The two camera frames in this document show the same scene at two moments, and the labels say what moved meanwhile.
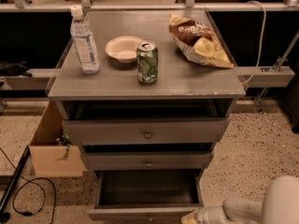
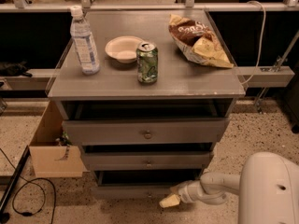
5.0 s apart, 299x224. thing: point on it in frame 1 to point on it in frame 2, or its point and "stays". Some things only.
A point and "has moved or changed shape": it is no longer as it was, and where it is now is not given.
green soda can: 148,63 stays
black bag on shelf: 14,69 stays
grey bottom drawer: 145,196 has moved or changed shape
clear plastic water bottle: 83,41 stays
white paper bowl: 124,49 stays
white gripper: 207,216 to 187,192
